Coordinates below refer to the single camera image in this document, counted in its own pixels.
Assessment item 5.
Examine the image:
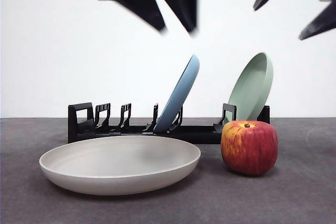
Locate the red yellow apple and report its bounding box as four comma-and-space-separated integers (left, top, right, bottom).
220, 120, 278, 176

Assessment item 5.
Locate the cream yellow plate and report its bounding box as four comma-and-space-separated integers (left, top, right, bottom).
39, 135, 202, 196

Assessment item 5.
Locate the blue plate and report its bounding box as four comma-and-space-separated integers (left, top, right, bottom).
153, 54, 201, 133

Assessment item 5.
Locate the black plate rack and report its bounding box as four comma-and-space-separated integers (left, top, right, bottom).
67, 102, 271, 145

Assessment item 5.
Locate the green plate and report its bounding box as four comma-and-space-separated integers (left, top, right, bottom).
226, 52, 274, 128

